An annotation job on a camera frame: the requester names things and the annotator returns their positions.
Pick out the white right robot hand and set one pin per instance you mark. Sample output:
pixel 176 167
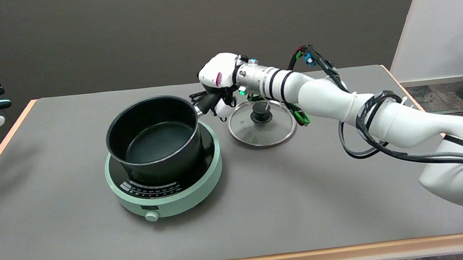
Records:
pixel 220 70

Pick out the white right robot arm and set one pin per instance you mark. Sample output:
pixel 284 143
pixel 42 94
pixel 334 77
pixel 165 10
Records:
pixel 323 97

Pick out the glass lid with black knob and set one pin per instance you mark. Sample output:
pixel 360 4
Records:
pixel 261 115

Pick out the green round induction cooker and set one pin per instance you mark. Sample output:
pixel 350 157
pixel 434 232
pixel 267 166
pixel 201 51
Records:
pixel 178 201

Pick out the grey table mat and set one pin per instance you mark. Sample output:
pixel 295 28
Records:
pixel 310 208

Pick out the floor vent grille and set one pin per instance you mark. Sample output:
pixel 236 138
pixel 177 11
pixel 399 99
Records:
pixel 460 114

